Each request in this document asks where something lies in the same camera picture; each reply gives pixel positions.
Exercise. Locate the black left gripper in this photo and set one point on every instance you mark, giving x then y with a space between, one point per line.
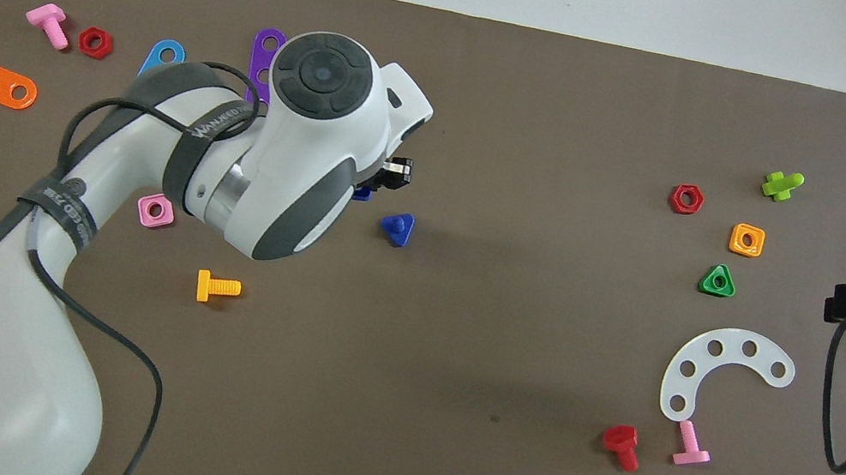
371 176

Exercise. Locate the brown table mat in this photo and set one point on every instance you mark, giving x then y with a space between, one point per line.
453 365

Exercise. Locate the purple four-hole strip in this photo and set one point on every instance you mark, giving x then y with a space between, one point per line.
262 57

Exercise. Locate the blue triangle-head bolt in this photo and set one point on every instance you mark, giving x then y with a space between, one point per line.
397 228

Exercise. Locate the red plastic bolt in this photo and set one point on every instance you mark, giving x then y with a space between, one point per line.
622 442

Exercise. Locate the green triangle nut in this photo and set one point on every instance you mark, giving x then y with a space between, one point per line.
706 286

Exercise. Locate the orange square nut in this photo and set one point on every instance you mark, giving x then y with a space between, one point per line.
735 245

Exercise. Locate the orange plastic bolt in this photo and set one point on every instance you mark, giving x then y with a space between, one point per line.
214 288

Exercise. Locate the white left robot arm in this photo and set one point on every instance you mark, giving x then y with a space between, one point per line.
22 341

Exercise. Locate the pink square nut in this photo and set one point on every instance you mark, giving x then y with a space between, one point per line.
143 216

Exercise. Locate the red hexagon nut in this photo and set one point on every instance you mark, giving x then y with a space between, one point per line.
84 47
674 203

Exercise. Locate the blue square nut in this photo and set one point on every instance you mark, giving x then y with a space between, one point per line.
363 193

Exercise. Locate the white curved five-hole plate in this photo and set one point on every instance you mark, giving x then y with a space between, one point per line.
701 365

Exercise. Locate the lime green cross-head bolt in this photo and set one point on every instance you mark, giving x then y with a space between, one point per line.
780 186

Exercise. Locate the blue two-hole strip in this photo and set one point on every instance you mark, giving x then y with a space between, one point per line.
155 61

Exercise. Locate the pink plastic bolt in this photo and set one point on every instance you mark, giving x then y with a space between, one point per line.
690 448
48 23

